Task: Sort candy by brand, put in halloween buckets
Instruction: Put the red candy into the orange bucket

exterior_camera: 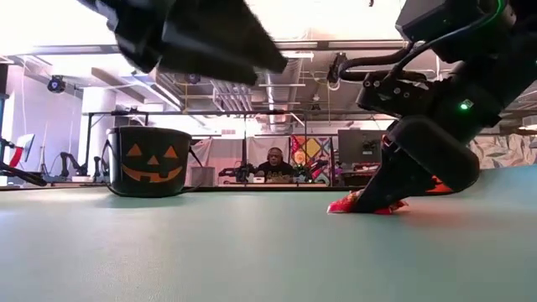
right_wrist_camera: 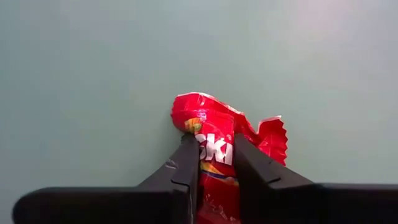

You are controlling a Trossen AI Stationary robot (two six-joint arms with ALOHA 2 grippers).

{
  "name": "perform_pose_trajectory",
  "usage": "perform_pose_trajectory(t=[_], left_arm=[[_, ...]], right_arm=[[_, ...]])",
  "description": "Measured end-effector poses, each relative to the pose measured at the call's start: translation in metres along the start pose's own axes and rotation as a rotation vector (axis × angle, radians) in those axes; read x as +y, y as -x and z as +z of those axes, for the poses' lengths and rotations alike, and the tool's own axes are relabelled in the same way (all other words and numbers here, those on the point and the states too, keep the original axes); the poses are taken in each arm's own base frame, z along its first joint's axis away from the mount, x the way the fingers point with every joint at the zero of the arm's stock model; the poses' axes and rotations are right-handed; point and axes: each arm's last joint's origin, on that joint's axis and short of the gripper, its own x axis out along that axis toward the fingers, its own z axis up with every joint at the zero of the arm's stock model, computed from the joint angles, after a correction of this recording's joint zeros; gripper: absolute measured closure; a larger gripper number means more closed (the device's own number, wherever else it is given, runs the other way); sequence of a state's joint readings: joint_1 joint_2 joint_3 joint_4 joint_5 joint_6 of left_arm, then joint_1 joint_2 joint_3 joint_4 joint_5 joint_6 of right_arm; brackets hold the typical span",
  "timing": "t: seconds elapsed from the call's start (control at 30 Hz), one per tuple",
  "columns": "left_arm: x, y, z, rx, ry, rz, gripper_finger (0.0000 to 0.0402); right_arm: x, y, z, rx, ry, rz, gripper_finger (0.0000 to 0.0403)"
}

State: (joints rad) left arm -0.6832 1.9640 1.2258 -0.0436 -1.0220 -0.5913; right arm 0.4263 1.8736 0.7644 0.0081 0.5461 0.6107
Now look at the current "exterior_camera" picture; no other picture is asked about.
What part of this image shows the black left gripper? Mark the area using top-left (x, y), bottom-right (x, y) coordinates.
top-left (77, 0), bottom-right (289, 87)

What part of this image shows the black jack-o-lantern bucket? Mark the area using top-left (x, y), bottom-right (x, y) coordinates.
top-left (100, 126), bottom-right (206, 199)

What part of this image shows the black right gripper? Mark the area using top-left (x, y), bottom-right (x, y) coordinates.
top-left (355, 57), bottom-right (505, 213)

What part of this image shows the silver ventilation duct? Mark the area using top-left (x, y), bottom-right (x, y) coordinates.
top-left (260, 56), bottom-right (304, 127)

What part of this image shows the grey bin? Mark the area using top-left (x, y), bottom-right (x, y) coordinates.
top-left (190, 166), bottom-right (216, 188)

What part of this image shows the leaf pattern wall cloth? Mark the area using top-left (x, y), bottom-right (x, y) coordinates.
top-left (469, 133), bottom-right (537, 169)

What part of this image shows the black curved cable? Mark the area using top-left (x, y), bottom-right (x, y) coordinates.
top-left (0, 161), bottom-right (48, 188)

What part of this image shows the black background robot rig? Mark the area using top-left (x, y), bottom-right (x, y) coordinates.
top-left (217, 162), bottom-right (261, 184)

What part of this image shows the black background monitor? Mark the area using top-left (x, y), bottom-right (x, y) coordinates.
top-left (337, 128), bottom-right (389, 164)

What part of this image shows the tilted white-screen monitor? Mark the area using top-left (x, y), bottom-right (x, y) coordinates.
top-left (8, 133), bottom-right (37, 165)

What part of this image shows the white hanging cloth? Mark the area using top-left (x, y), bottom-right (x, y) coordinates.
top-left (245, 136), bottom-right (291, 182)
top-left (188, 137), bottom-right (214, 188)

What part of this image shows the person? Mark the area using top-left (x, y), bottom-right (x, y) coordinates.
top-left (255, 146), bottom-right (296, 184)

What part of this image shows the black ceiling camera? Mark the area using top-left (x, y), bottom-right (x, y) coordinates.
top-left (326, 52), bottom-right (349, 91)

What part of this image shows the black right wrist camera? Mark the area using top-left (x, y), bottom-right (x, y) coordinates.
top-left (395, 0), bottom-right (492, 44)

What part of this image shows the white ceiling light fixture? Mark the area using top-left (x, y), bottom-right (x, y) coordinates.
top-left (280, 51), bottom-right (315, 63)

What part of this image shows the colourful quilt wall hanging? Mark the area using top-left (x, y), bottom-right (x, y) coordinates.
top-left (289, 134), bottom-right (333, 186)

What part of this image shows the black background station frame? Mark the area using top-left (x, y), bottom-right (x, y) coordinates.
top-left (81, 107), bottom-right (398, 188)

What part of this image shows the grey overhead crossbar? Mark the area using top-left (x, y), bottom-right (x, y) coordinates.
top-left (0, 38), bottom-right (406, 58)

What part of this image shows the green table mat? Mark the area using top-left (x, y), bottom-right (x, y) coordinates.
top-left (0, 164), bottom-right (537, 302)

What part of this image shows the red Skittles candy pack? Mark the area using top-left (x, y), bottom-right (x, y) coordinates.
top-left (326, 189), bottom-right (409, 216)

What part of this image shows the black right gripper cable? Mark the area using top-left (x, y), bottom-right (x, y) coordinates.
top-left (337, 0), bottom-right (507, 84)

